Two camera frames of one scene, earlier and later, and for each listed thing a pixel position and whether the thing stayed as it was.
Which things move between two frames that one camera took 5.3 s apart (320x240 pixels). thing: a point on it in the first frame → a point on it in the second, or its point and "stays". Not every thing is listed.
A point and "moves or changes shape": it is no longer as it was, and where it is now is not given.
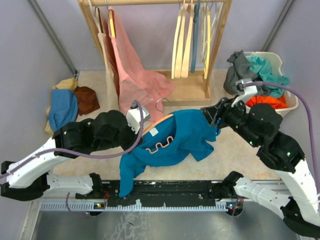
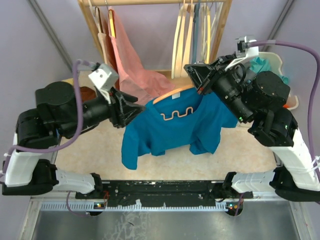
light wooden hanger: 187,49 stays
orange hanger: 169,138 → 178,114
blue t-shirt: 188,131 moves or changes shape
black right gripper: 221,110 → 203,75
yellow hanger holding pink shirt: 112,22 stays
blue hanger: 196,12 stays
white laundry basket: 276,61 stays
